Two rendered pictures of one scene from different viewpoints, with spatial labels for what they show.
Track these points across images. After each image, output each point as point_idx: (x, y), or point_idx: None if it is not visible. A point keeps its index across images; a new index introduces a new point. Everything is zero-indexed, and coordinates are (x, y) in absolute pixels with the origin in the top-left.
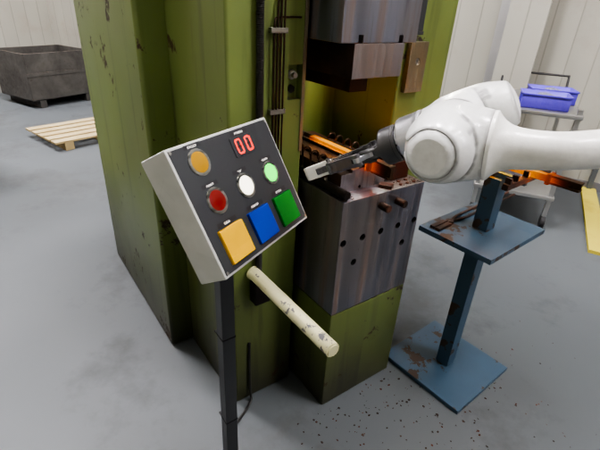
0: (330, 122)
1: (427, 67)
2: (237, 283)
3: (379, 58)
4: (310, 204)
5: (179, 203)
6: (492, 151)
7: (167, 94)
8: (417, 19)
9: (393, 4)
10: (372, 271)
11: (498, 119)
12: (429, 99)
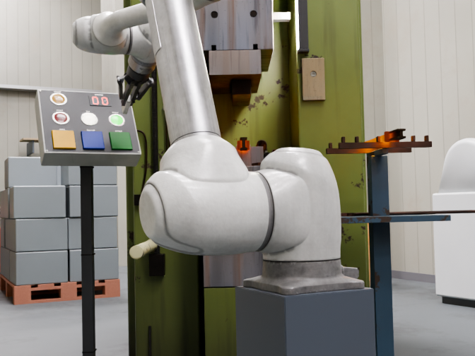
0: None
1: (333, 80)
2: None
3: (235, 60)
4: None
5: (38, 116)
6: (95, 25)
7: None
8: (270, 32)
9: (241, 24)
10: (251, 251)
11: (103, 13)
12: (345, 109)
